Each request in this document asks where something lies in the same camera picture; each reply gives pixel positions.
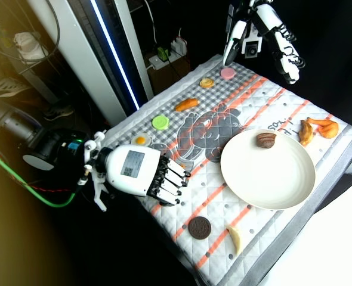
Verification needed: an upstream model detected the brown chocolate pastry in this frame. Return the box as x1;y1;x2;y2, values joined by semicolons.
256;132;277;149

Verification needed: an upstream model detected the cream round plate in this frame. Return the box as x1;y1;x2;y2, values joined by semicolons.
220;128;317;211

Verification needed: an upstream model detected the fried egg toy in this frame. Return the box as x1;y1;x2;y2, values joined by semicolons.
130;133;152;147

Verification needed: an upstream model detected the green round disc toy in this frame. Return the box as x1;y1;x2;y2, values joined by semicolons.
152;114;170;131

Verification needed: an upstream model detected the orange bread toy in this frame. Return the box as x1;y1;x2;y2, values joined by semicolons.
174;98;200;113

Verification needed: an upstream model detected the chocolate sandwich cookie toy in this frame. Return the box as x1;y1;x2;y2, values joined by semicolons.
188;216;212;240

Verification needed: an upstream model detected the dark sneaker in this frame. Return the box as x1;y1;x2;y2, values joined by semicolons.
42;102;75;122

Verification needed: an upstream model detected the brown cardboard box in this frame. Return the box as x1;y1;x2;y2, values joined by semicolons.
143;52;192;95

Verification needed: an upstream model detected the white power strip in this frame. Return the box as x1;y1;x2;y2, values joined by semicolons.
147;52;180;71

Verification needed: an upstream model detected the yellow swirl pastry toy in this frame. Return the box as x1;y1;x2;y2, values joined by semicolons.
199;77;216;89

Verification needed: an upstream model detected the blue light strip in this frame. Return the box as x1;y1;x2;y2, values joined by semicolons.
89;0;141;111

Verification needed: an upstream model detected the green plug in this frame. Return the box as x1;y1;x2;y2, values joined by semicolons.
156;46;169;62

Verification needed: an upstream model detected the white charger plug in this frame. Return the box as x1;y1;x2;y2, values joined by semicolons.
170;36;189;55

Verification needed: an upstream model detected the grey quilt with bear print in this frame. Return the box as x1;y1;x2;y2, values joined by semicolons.
107;53;352;286

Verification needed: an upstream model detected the grey striped sneaker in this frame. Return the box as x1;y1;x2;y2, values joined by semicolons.
0;77;31;99

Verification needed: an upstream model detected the white sneaker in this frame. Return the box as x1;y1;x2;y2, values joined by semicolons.
13;32;50;62

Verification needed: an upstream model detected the brown fried dumpling toy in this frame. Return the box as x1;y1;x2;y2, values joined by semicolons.
298;119;314;147

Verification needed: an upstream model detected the orange chicken wing toy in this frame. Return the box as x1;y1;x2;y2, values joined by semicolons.
306;117;339;139

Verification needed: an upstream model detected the red cable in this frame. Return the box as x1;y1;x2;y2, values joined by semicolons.
0;147;73;194

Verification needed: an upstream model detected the green cable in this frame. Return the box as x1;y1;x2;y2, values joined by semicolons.
0;140;77;209

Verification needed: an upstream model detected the white metal frame column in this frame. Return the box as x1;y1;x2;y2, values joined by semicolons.
26;0;155;127

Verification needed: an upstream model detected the black cable loop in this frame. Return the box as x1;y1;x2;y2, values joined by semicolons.
0;0;61;64

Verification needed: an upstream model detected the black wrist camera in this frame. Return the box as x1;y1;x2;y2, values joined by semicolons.
243;38;262;60

